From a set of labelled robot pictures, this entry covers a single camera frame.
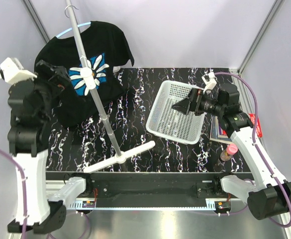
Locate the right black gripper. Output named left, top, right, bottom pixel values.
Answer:
left=172, top=88, right=224, bottom=117

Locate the light blue clothes hanger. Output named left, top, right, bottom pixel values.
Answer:
left=55, top=21, right=91, bottom=38

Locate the black daisy print t-shirt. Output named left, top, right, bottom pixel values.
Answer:
left=35, top=21, right=134, bottom=128

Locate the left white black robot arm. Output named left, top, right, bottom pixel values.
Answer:
left=2, top=58, right=94, bottom=235

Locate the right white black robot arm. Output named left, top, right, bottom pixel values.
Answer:
left=172, top=84, right=291, bottom=227

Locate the white plastic mesh basket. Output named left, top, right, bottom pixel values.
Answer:
left=146, top=80, right=205, bottom=144

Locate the grey white garment rack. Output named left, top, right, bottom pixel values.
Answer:
left=65, top=0, right=155, bottom=173

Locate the pink cap bottle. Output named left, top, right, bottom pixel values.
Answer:
left=220, top=144, right=238, bottom=162

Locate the black marbled table mat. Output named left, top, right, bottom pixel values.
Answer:
left=46, top=68, right=226, bottom=172

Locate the red cover book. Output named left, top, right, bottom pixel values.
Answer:
left=218, top=113, right=264, bottom=138

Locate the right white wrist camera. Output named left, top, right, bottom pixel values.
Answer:
left=201, top=72, right=217, bottom=94

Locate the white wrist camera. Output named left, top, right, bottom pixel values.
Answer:
left=0, top=57, right=37, bottom=85
left=201, top=72, right=217, bottom=94

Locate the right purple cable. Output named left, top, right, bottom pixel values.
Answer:
left=214, top=72, right=291, bottom=228

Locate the purple cable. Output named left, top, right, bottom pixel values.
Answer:
left=0, top=74, right=29, bottom=239
left=214, top=72, right=291, bottom=228

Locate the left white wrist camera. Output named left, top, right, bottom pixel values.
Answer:
left=0, top=57, right=37, bottom=85

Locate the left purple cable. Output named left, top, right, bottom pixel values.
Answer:
left=0, top=74, right=29, bottom=239

